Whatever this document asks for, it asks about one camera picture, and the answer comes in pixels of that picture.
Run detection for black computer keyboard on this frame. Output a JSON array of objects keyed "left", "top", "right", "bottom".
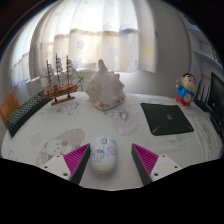
[{"left": 6, "top": 90, "right": 51, "bottom": 138}]

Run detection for black mouse pad green lines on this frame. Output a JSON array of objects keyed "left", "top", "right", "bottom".
[{"left": 140, "top": 102, "right": 195, "bottom": 137}]

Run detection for large white conch shell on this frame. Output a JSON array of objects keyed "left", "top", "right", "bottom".
[{"left": 85, "top": 59, "right": 127, "bottom": 111}]

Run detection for white printed tablecloth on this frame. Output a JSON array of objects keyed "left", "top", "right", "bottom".
[{"left": 0, "top": 91, "right": 224, "bottom": 191}]

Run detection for white wall shelf unit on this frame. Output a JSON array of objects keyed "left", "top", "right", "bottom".
[{"left": 186, "top": 16, "right": 224, "bottom": 74}]

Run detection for small black box device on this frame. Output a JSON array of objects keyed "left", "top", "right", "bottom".
[{"left": 210, "top": 111, "right": 224, "bottom": 143}]

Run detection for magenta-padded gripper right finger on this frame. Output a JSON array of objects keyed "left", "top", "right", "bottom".
[{"left": 131, "top": 143, "right": 183, "bottom": 186}]

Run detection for cartoon boy figurine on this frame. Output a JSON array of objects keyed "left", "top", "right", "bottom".
[{"left": 175, "top": 72, "right": 197, "bottom": 108}]

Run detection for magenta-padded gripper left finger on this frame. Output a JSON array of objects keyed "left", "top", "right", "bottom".
[{"left": 41, "top": 143, "right": 92, "bottom": 185}]

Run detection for white sheer star-print curtain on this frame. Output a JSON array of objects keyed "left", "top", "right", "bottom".
[{"left": 9, "top": 0, "right": 158, "bottom": 84}]

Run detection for white radiator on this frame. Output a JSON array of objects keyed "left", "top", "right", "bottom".
[{"left": 25, "top": 68, "right": 98, "bottom": 98}]

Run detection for white cartoon-print computer mouse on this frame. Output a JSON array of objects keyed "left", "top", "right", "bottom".
[{"left": 89, "top": 135, "right": 118, "bottom": 175}]

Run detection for wooden model sailing ship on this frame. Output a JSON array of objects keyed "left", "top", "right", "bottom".
[{"left": 42, "top": 53, "right": 86, "bottom": 106}]

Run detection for orange wooden chair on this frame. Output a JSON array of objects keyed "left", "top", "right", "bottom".
[{"left": 0, "top": 90, "right": 21, "bottom": 129}]

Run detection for black computer monitor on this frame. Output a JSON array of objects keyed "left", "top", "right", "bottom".
[{"left": 207, "top": 71, "right": 224, "bottom": 134}]

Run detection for black router with antennas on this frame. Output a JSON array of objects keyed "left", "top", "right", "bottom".
[{"left": 194, "top": 78, "right": 213, "bottom": 113}]

